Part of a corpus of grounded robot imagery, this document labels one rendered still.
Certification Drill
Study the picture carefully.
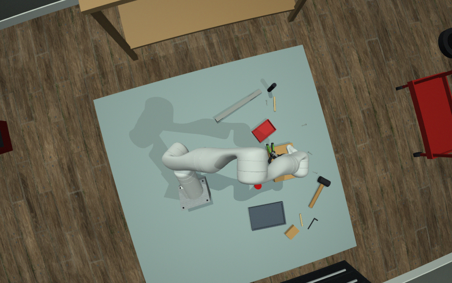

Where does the light brown wooden board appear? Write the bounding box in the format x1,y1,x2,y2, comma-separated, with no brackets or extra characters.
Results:
267,143,295,182

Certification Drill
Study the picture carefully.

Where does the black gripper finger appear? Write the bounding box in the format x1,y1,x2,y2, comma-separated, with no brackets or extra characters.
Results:
270,151,278,159

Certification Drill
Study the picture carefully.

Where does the red open tray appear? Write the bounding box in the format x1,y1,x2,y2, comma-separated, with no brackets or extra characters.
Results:
252,119,276,142

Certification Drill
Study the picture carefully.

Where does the tan rectangular block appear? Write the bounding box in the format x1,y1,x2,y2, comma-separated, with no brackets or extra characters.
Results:
285,225,299,240

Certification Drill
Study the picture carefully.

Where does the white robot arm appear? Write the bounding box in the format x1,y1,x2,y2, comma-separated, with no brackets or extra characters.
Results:
162,142,309,200

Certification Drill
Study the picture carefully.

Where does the black cylinder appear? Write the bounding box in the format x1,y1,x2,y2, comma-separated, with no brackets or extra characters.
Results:
267,83,276,92

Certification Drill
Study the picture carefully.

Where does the black mallet with wooden handle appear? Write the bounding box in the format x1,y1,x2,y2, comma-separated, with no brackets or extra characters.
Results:
309,176,331,208

